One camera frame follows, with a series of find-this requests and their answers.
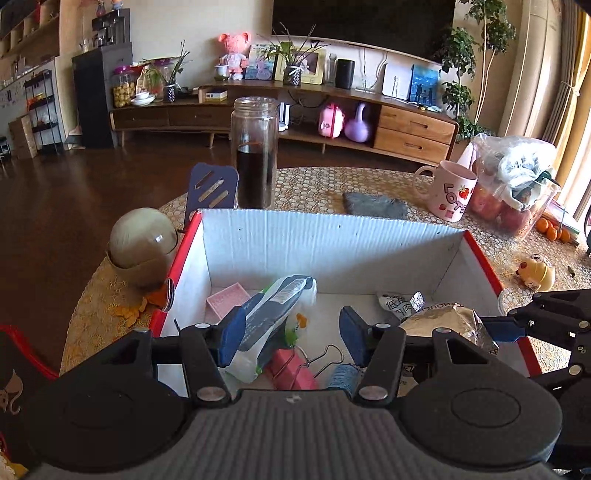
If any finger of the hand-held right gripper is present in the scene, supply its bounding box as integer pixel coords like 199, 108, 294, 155
530, 346, 591, 400
483, 288, 591, 350

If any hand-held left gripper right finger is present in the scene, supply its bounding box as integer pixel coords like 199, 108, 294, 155
338, 306, 507, 409

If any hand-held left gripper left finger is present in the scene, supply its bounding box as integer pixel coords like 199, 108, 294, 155
92, 306, 247, 409

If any small pink tray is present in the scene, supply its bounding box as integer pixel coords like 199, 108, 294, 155
206, 283, 250, 321

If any white and blue snack packet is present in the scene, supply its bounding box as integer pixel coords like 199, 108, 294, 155
225, 275, 318, 384

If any blue thread spool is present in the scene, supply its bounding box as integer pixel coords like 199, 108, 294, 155
327, 363, 361, 393

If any silver snack packet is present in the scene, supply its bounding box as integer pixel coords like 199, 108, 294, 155
376, 291, 426, 319

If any gold foil packet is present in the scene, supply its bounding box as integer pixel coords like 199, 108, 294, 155
398, 305, 500, 356

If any pink binder clip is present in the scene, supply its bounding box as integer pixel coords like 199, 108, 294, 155
264, 344, 345, 392

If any white cardboard box red rim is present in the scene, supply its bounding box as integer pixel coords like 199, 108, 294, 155
148, 209, 543, 393

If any round beige desktop bin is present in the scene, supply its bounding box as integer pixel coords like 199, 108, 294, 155
106, 208, 178, 291

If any yellow toy figurine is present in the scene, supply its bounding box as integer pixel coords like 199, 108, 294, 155
515, 258, 555, 291

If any row of tangerines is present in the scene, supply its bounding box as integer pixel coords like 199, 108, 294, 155
534, 217, 573, 243

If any red apple in foam net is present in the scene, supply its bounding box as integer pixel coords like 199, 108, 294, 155
470, 182, 502, 215
494, 203, 532, 234

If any clear fruit container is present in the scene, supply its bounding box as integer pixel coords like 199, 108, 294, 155
468, 171, 561, 241

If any grey cloth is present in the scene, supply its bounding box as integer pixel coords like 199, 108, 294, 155
342, 191, 409, 221

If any pink strawberry mug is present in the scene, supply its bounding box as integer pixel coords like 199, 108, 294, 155
414, 161, 478, 223

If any blue slotted spatula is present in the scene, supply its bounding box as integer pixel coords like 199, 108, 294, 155
183, 162, 239, 232

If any tall glass jar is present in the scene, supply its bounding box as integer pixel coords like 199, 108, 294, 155
230, 97, 279, 210

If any crumpled clear plastic bag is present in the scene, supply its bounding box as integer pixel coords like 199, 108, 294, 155
473, 133, 557, 195

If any wooden television cabinet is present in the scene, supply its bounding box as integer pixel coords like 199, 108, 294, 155
109, 80, 460, 167

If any pink toy case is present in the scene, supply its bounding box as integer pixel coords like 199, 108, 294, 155
318, 102, 345, 138

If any black chair with red trim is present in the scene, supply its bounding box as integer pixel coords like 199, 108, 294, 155
0, 323, 61, 476

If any dark vase with stems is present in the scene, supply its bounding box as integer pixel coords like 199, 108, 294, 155
159, 41, 191, 103

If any white panel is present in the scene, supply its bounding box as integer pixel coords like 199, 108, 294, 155
382, 62, 413, 100

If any blue picture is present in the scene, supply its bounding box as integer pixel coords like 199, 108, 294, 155
409, 65, 441, 106

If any black speaker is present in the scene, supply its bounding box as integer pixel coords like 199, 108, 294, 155
335, 58, 356, 90

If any long-leaved potted plant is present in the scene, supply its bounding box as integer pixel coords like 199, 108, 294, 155
259, 25, 331, 86

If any jar of yellow balls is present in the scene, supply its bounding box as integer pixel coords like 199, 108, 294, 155
112, 66, 138, 109

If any red-lidded jar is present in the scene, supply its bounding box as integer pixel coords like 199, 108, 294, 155
137, 59, 167, 100

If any beige curtain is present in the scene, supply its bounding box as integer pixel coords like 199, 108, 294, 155
499, 0, 591, 222

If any black cabinet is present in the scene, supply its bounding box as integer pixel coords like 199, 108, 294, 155
71, 42, 134, 149

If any purple picture card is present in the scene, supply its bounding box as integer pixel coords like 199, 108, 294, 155
245, 44, 278, 80

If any pink doll figure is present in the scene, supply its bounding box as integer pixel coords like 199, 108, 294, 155
217, 32, 252, 81

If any green leafy houseplant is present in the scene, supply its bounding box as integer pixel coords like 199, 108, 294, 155
431, 0, 518, 139

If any brown cardboard carton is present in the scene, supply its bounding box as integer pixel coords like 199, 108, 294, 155
8, 114, 38, 160

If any black television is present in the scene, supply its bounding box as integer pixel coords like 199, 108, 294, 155
271, 0, 457, 65

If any black coffee machine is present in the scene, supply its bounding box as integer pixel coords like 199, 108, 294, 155
91, 8, 131, 48

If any yellow-green photo frame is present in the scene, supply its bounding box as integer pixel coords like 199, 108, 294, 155
274, 46, 328, 85

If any black wire rack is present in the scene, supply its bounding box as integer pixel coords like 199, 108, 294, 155
23, 69, 65, 158

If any wooden wall shelf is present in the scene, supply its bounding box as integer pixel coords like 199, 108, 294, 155
0, 0, 63, 70

